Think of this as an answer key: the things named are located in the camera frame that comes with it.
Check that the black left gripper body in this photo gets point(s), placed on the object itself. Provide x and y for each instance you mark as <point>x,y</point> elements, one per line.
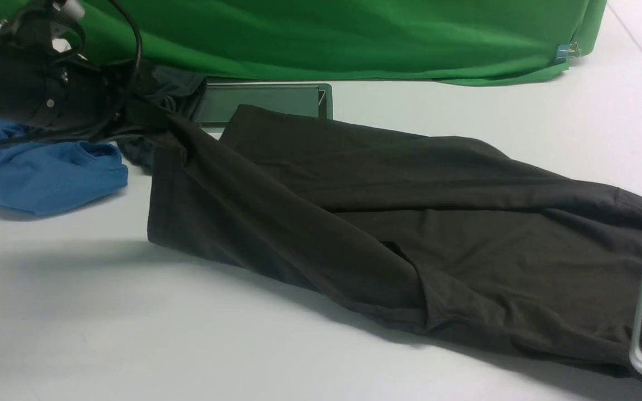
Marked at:
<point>70,98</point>

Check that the blue crumpled garment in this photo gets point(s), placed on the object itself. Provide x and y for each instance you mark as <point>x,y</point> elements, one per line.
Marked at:
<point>50,179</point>

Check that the dark teal crumpled garment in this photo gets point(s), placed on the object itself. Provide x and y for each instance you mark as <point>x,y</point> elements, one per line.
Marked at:
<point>173,89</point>

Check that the blue binder clip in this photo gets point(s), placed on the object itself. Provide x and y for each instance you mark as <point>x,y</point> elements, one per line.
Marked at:
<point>564,52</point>

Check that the green backdrop cloth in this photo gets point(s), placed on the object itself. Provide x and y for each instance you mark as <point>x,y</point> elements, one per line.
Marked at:
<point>467,43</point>

